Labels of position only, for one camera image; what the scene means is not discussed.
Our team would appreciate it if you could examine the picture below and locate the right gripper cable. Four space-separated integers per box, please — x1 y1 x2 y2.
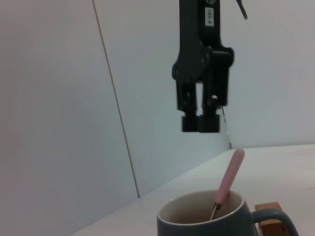
235 0 248 20

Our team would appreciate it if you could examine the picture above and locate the light wooden arch block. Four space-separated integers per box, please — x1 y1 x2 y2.
254 201 288 236

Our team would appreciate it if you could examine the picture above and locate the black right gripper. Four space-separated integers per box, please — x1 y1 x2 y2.
172 0 235 134

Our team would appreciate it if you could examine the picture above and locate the grey ceramic cup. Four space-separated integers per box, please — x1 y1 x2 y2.
157 189 300 236

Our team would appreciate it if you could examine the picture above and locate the pink handled metal spoon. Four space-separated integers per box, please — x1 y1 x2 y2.
209 147 246 221

